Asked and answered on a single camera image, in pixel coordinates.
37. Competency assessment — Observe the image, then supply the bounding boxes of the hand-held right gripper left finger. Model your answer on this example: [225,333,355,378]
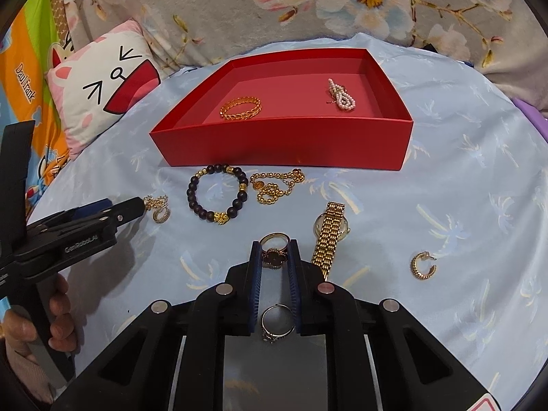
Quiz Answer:
[60,241,263,411]

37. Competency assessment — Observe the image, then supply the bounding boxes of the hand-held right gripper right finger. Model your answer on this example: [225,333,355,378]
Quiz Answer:
[287,239,494,411]

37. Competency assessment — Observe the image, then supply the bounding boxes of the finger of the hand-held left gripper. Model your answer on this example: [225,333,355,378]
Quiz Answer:
[100,197,147,234]
[26,199,113,228]

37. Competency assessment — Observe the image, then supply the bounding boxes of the black clover gold necklace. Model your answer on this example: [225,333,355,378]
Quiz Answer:
[260,232,292,270]

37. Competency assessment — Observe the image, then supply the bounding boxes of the gold hoop earring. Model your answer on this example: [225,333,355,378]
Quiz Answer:
[143,195,172,224]
[410,251,438,282]

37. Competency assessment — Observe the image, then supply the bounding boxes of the silver ring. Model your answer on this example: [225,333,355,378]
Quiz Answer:
[260,303,297,344]

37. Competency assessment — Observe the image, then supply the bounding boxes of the gold watch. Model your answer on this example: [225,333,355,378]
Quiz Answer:
[310,201,352,282]

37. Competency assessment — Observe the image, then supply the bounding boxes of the dark bead bracelet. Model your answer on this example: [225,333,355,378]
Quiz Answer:
[187,163,250,226]

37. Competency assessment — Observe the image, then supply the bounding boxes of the gold chain bracelet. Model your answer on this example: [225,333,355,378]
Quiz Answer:
[249,168,306,207]

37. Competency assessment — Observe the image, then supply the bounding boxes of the red cardboard box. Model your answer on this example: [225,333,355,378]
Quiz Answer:
[149,47,415,172]

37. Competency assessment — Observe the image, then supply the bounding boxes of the gold bangle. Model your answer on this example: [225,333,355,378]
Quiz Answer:
[220,97,262,121]

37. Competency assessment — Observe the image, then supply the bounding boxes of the pearl bracelet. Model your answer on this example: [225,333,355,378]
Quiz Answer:
[327,78,357,112]

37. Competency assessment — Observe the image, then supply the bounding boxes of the person's left hand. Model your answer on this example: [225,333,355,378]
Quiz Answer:
[0,274,80,404]

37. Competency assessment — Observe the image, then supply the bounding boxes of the cat face pillow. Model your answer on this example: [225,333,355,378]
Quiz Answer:
[46,21,162,161]

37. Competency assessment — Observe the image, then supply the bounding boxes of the colourful cartoon blanket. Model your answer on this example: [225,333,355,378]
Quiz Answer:
[0,0,82,227]

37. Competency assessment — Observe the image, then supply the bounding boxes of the light blue bed sheet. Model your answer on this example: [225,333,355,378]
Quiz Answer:
[26,32,548,411]

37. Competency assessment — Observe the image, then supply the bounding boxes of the grey floral blanket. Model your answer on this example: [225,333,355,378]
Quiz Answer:
[60,0,548,110]

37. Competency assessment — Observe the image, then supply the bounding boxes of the purple object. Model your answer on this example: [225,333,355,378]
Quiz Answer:
[511,96,548,142]

